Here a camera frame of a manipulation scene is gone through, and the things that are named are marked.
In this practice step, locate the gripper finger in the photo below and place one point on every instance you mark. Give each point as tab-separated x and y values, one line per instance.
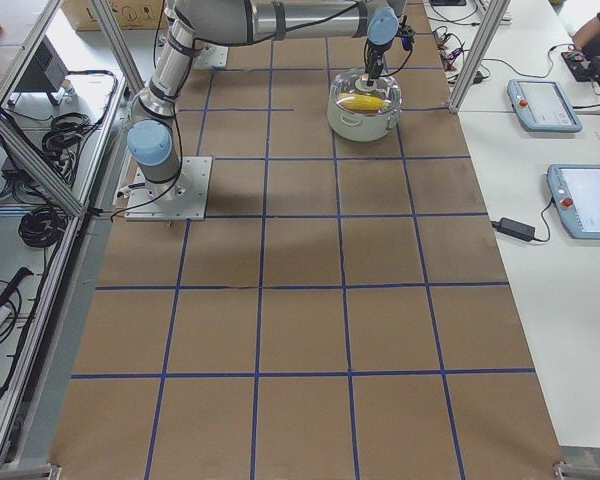
373	69

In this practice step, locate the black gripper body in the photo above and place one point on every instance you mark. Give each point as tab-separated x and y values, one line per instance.
375	51

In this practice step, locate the glass pot lid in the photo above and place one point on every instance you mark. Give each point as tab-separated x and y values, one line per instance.
354	81

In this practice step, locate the yellow corn cob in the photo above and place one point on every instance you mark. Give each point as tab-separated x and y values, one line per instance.
360	103

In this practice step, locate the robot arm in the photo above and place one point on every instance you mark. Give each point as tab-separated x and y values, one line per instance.
235	24

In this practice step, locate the pale green cooking pot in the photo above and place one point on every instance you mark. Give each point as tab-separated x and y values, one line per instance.
361	128

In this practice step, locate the upper teach pendant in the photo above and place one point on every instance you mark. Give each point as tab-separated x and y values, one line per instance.
542	106

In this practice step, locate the teach pendant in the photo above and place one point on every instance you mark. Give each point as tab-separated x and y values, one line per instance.
542	106
575	189

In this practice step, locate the black power adapter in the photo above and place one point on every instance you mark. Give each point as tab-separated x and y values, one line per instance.
515	229

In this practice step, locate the cardboard box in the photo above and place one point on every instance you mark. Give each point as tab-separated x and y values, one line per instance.
130	14

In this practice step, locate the brown paper table mat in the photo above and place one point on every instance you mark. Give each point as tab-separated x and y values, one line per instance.
341	313

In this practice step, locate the lower teach pendant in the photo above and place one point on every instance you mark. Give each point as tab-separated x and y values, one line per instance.
575	189

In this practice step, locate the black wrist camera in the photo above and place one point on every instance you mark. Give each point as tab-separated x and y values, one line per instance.
406	35

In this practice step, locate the aluminium frame post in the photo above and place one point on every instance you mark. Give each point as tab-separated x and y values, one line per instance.
480	44

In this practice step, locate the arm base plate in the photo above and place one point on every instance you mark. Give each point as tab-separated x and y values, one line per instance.
211	57
186	200

